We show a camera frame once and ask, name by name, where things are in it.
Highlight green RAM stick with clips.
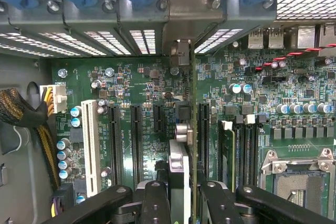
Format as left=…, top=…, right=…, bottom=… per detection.
left=217, top=119, right=236, bottom=193

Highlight black RAM slot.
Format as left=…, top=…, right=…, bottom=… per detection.
left=235, top=115, right=247, bottom=190
left=245, top=113, right=260, bottom=188

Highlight long black expansion slot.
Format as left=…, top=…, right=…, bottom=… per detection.
left=196, top=102, right=211, bottom=166
left=130, top=104, right=144, bottom=190
left=107, top=104, right=123, bottom=186

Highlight CPU socket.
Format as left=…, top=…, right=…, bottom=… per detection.
left=258, top=148, right=336, bottom=218

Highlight short black expansion slot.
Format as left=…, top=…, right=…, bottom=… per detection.
left=153, top=104, right=166, bottom=134

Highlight white expansion slot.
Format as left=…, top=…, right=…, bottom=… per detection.
left=80, top=99, right=102, bottom=198

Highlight black power connector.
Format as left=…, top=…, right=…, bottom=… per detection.
left=51, top=183, right=76, bottom=218

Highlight green motherboard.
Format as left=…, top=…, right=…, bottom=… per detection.
left=49, top=26, right=336, bottom=224

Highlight white power connector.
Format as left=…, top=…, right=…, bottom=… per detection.
left=39, top=82, right=68, bottom=116

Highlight metal rear port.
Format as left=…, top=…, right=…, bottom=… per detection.
left=247, top=26, right=264, bottom=49
left=267, top=26, right=285, bottom=49
left=298, top=26, right=316, bottom=49

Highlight open black PC case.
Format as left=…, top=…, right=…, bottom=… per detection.
left=0, top=0, right=336, bottom=224

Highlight red black twisted wire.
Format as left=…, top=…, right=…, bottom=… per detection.
left=254, top=46, right=336, bottom=72

